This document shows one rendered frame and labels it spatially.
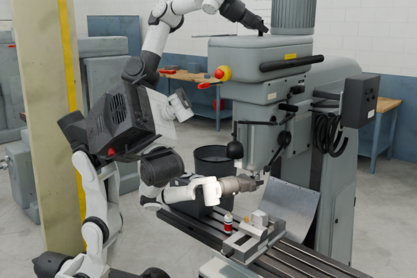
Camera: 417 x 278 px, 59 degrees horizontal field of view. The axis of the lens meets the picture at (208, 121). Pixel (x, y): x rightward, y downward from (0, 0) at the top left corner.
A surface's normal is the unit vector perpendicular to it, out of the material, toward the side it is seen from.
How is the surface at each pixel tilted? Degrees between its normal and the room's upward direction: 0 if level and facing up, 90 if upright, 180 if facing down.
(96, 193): 115
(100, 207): 90
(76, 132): 90
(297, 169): 90
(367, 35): 90
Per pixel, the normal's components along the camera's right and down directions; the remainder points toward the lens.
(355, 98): -0.69, 0.20
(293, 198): -0.61, -0.25
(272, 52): 0.73, 0.18
